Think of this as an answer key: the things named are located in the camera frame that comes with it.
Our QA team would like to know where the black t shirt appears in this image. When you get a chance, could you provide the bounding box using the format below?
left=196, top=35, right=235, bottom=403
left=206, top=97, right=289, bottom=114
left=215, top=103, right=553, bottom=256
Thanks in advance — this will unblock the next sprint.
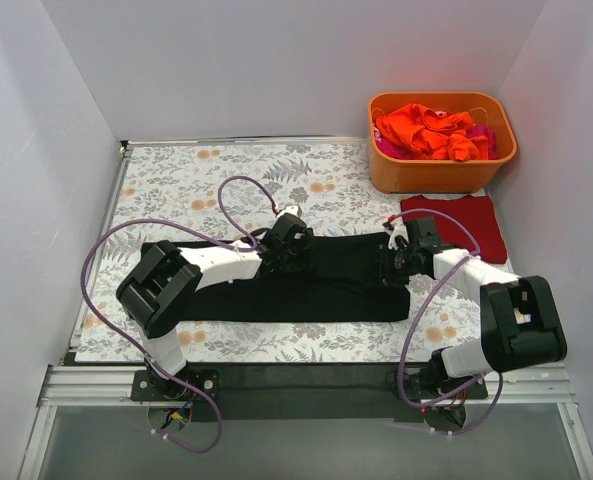
left=163, top=232, right=410, bottom=323

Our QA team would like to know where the orange t shirt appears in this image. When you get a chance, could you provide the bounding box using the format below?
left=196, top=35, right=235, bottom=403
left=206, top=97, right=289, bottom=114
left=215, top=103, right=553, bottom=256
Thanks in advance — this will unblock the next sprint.
left=373, top=103, right=479, bottom=162

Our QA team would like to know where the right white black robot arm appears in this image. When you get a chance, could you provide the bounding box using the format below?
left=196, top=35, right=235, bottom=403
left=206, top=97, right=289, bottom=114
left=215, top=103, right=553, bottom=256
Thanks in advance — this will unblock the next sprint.
left=382, top=210, right=568, bottom=406

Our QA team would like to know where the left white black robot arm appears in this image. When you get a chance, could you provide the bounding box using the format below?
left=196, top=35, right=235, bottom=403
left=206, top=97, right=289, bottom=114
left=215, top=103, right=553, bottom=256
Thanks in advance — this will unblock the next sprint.
left=116, top=207, right=314, bottom=400

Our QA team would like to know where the folded dark red t shirt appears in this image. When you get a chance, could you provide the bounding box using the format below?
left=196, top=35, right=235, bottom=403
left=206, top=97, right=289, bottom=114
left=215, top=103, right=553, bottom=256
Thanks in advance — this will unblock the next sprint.
left=401, top=195, right=508, bottom=265

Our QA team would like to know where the floral patterned table mat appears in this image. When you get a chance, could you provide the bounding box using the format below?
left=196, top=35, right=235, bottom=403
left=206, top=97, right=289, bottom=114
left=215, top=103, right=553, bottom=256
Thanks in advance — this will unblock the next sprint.
left=75, top=140, right=480, bottom=363

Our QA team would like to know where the orange plastic laundry basket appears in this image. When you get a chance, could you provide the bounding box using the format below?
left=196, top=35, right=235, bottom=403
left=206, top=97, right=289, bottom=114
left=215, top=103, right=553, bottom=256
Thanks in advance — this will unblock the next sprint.
left=367, top=92, right=517, bottom=193

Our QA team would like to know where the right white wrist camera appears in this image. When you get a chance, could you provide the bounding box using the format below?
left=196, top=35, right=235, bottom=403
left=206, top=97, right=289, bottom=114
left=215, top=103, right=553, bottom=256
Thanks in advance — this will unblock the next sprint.
left=383, top=215, right=409, bottom=251

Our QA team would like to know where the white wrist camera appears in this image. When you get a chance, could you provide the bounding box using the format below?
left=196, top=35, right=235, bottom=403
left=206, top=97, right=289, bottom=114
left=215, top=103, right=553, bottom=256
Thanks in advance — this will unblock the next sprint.
left=276, top=205, right=302, bottom=218
left=383, top=215, right=409, bottom=251

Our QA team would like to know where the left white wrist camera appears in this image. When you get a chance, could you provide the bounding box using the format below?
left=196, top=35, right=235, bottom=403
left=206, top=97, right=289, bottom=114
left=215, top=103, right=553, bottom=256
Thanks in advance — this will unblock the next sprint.
left=276, top=205, right=302, bottom=218

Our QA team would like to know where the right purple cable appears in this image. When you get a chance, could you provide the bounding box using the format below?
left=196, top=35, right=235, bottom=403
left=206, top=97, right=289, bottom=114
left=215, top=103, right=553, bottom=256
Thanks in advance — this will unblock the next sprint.
left=385, top=209, right=503, bottom=437

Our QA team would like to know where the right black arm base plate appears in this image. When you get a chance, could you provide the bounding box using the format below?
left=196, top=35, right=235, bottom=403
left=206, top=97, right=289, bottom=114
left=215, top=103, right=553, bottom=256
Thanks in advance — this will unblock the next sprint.
left=403, top=368, right=489, bottom=402

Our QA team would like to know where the aluminium frame rail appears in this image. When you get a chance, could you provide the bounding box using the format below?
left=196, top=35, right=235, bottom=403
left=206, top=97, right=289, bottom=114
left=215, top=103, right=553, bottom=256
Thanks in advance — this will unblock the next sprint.
left=20, top=363, right=593, bottom=479

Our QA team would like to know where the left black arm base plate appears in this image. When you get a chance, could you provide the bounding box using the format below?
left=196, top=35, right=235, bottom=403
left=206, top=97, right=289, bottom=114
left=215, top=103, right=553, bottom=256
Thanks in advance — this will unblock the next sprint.
left=130, top=369, right=220, bottom=402

